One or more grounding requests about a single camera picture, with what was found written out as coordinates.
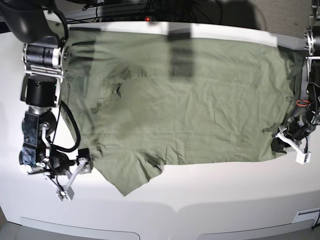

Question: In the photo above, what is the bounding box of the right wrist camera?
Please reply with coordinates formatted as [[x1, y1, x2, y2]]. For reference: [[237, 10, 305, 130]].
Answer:
[[56, 187, 75, 202]]

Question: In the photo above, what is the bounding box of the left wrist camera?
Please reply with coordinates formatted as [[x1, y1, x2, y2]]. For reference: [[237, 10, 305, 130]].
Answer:
[[295, 152, 312, 165]]

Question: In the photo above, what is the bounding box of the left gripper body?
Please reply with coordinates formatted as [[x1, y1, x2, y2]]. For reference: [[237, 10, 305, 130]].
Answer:
[[274, 113, 320, 153]]

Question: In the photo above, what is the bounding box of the white label sticker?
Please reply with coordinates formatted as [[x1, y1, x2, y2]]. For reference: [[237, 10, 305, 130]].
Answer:
[[292, 207, 320, 225]]

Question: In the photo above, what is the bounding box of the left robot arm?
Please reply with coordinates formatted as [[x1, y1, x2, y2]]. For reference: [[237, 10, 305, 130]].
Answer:
[[271, 0, 320, 165]]

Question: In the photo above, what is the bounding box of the black power strip red light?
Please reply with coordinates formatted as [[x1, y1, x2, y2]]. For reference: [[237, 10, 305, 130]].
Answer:
[[98, 8, 157, 22]]

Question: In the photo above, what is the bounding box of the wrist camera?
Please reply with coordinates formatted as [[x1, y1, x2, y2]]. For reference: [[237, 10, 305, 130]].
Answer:
[[295, 152, 312, 165], [56, 187, 75, 202]]

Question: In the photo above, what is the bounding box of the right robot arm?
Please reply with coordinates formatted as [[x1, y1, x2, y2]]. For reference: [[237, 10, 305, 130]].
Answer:
[[0, 0, 93, 200]]

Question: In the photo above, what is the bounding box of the green T-shirt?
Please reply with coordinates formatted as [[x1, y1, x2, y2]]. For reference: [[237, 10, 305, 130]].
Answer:
[[61, 28, 304, 195]]

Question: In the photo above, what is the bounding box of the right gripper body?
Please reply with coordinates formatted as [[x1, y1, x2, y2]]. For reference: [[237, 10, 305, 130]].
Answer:
[[42, 148, 93, 191]]

